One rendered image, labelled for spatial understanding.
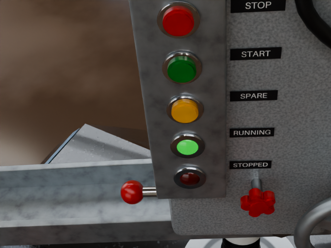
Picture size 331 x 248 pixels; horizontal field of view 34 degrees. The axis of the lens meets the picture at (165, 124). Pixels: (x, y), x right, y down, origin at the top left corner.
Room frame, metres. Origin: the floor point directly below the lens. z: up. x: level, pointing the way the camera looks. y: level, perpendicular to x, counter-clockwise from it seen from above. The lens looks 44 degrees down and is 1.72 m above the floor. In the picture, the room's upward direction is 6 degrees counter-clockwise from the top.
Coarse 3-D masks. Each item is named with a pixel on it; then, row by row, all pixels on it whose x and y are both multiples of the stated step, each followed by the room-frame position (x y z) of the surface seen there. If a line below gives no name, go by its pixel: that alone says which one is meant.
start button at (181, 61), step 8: (168, 64) 0.38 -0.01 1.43; (176, 64) 0.37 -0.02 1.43; (184, 64) 0.37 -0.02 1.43; (192, 64) 0.37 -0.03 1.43; (168, 72) 0.38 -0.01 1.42; (176, 72) 0.37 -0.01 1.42; (184, 72) 0.37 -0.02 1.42; (192, 72) 0.37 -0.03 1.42; (176, 80) 0.37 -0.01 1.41; (184, 80) 0.37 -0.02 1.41
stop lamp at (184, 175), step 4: (184, 176) 0.38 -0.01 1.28; (188, 176) 0.38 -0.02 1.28; (192, 176) 0.37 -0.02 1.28; (196, 176) 0.38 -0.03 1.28; (180, 180) 0.38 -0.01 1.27; (184, 180) 0.38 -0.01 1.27; (188, 180) 0.37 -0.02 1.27; (192, 180) 0.37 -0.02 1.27; (196, 180) 0.37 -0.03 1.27; (184, 184) 0.38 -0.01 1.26; (188, 184) 0.37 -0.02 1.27; (192, 184) 0.37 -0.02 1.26; (196, 184) 0.38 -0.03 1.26
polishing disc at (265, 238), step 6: (192, 240) 0.56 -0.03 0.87; (198, 240) 0.56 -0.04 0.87; (204, 240) 0.56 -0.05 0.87; (210, 240) 0.56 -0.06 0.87; (216, 240) 0.56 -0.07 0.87; (264, 240) 0.55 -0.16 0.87; (270, 240) 0.54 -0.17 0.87; (276, 240) 0.54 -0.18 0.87; (282, 240) 0.54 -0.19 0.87; (288, 240) 0.54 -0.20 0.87; (186, 246) 0.55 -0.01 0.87; (192, 246) 0.55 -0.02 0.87; (198, 246) 0.55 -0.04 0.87; (204, 246) 0.55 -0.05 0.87; (210, 246) 0.55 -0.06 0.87; (216, 246) 0.54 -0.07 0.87; (264, 246) 0.53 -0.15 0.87; (270, 246) 0.53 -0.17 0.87; (276, 246) 0.53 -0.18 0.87; (282, 246) 0.53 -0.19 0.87; (288, 246) 0.53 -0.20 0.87
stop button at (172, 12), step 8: (176, 8) 0.38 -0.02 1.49; (168, 16) 0.37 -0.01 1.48; (176, 16) 0.37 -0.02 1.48; (184, 16) 0.37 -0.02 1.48; (192, 16) 0.37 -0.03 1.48; (168, 24) 0.37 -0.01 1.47; (176, 24) 0.37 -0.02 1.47; (184, 24) 0.37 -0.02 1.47; (192, 24) 0.37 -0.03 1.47; (168, 32) 0.38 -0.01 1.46; (176, 32) 0.37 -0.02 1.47; (184, 32) 0.37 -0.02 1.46
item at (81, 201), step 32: (128, 160) 0.58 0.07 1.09; (0, 192) 0.58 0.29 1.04; (32, 192) 0.57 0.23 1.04; (64, 192) 0.57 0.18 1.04; (96, 192) 0.56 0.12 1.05; (0, 224) 0.48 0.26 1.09; (32, 224) 0.48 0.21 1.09; (64, 224) 0.47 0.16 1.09; (96, 224) 0.46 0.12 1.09; (128, 224) 0.46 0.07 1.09; (160, 224) 0.45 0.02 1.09
